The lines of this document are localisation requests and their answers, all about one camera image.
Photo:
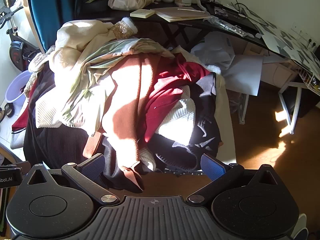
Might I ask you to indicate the crumpled clear plastic wrap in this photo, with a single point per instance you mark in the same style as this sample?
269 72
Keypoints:
220 21

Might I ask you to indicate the brown notebook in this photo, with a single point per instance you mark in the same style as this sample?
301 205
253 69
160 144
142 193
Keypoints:
175 15

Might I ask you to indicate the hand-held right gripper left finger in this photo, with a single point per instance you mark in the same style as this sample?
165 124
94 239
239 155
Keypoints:
93 167

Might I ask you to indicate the cream ribbed knit garment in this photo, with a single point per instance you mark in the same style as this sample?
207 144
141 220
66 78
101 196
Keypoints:
50 112

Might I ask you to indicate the dark red garment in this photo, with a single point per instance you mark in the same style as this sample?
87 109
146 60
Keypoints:
165 92

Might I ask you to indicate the blue curtain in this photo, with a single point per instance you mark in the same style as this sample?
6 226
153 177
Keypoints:
50 10

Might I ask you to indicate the geometric patterned tablecloth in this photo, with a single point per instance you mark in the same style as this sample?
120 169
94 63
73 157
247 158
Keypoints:
287 42

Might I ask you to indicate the red knit sweater grey hem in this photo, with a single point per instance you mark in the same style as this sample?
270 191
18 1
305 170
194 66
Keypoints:
21 122

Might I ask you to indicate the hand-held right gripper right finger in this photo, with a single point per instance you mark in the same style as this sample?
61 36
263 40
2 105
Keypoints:
212 167

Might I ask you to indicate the white pen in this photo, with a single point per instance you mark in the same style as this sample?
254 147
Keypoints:
187 9

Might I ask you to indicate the white ribbed knit sweater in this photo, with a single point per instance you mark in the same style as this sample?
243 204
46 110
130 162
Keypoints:
175 122

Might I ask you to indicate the white metal table frame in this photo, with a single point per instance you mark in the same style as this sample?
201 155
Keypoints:
287 110

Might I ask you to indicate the black desk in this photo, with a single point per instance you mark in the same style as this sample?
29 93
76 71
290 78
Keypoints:
117 13

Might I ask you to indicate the black exercise bike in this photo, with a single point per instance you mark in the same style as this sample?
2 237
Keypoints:
17 52

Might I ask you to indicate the cream fleece sequin-cuffed garment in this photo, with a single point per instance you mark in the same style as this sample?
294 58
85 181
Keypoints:
72 42

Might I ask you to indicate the white plastic bag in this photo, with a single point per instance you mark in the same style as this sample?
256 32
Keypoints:
212 50

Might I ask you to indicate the navy garment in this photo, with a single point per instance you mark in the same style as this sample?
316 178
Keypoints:
207 120

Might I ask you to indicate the yellow sticky note pad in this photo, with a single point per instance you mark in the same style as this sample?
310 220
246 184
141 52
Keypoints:
142 13

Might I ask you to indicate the light green striped garment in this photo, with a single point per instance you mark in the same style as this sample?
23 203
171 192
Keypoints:
112 52

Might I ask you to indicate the large white paper sheet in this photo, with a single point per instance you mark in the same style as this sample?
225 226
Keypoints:
242 80

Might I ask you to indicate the purple plastic basin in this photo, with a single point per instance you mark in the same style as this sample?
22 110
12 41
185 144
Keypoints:
15 85

